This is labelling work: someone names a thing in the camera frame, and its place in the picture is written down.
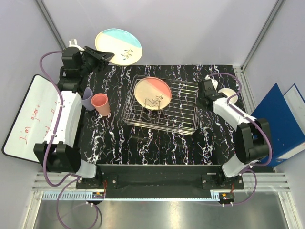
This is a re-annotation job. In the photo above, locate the blue ring binder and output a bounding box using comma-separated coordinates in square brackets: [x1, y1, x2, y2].
[252, 84, 305, 167]

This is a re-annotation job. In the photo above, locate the white whiteboard with red writing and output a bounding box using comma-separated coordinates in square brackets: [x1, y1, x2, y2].
[2, 75, 58, 163]

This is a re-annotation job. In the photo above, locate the red floral ceramic bowl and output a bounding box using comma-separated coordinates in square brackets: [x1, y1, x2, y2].
[218, 88, 238, 104]

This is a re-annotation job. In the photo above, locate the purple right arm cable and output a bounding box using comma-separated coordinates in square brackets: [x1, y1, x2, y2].
[204, 73, 274, 206]

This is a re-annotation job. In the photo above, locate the lavender plastic cup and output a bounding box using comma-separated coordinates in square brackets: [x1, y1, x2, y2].
[81, 88, 95, 111]

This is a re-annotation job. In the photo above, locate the pink plastic cup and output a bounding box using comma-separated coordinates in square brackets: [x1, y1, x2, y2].
[91, 93, 110, 116]

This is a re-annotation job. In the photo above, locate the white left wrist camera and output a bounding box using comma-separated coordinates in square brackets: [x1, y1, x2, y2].
[69, 39, 84, 52]

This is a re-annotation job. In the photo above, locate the chrome wire dish rack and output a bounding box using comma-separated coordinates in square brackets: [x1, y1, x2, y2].
[122, 75, 199, 135]

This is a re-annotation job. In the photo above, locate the right aluminium frame rail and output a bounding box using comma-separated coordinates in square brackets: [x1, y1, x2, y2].
[241, 0, 285, 71]

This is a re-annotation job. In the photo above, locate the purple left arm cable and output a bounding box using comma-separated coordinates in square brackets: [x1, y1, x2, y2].
[39, 50, 103, 229]

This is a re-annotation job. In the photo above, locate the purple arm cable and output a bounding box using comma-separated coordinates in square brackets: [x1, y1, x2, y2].
[39, 50, 103, 229]
[204, 73, 274, 206]

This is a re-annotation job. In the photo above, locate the blue and cream plate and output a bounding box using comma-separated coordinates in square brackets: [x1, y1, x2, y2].
[95, 28, 143, 66]

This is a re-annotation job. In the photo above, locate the aluminium frame rail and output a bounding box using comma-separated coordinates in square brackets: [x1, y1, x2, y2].
[35, 0, 66, 49]
[241, 0, 285, 71]

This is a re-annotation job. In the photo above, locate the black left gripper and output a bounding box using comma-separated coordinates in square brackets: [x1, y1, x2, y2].
[78, 46, 114, 77]

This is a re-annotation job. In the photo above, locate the pink and cream plate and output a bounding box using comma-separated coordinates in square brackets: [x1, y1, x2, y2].
[133, 77, 172, 110]

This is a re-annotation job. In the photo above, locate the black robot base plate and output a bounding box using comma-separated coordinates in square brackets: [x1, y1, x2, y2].
[76, 165, 244, 190]

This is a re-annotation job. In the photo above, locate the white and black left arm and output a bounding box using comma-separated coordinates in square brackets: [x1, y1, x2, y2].
[34, 45, 114, 189]

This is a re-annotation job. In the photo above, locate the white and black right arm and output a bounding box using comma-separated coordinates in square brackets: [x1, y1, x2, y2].
[196, 79, 273, 189]

